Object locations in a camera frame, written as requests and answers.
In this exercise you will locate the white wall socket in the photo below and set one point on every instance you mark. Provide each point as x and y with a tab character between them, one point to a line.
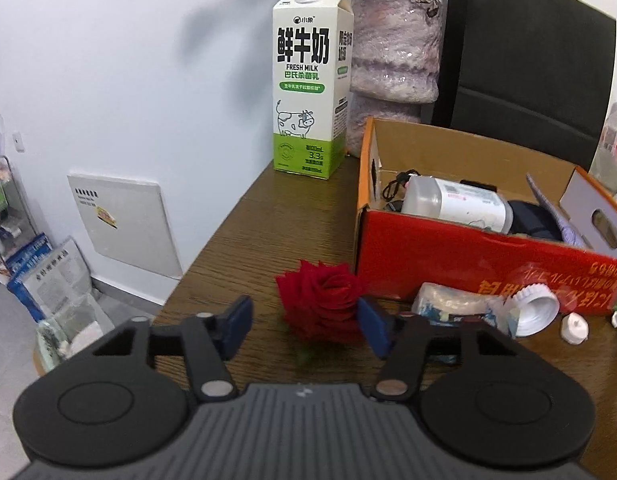
19	141

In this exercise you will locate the red rose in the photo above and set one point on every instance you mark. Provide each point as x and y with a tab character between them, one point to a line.
321	305

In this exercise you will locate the red orange cardboard box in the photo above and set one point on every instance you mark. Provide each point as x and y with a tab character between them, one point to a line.
438	255

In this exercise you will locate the stack of newspapers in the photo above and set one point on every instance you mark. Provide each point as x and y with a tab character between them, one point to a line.
48	270

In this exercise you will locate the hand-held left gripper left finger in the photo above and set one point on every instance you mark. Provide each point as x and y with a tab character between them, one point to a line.
238	322

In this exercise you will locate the dark blue pouch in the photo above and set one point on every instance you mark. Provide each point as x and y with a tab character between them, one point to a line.
533	220

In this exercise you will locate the white plastic bottle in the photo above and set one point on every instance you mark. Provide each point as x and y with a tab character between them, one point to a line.
463	202

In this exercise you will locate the black paper bag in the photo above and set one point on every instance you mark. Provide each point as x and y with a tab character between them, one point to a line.
513	60

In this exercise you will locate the clear plastic bag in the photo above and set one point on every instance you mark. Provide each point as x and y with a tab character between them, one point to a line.
73	330

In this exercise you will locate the wooden desk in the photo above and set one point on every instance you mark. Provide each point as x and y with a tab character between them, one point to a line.
268	240

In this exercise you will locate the purple face mask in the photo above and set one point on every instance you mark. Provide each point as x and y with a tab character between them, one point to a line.
548	200

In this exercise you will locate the purple white marbled vase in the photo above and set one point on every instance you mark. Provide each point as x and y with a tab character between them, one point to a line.
388	60

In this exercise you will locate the white wall panel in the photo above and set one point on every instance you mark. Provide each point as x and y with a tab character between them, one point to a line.
128	225

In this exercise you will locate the clear plastic water bottle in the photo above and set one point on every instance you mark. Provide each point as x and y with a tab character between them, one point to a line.
613	150

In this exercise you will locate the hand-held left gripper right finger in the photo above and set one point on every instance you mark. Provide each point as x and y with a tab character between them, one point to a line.
371	322

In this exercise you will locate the green white milk carton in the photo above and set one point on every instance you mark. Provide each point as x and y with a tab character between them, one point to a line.
303	85

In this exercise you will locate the small white round cap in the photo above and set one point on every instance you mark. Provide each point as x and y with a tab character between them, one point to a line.
574	327

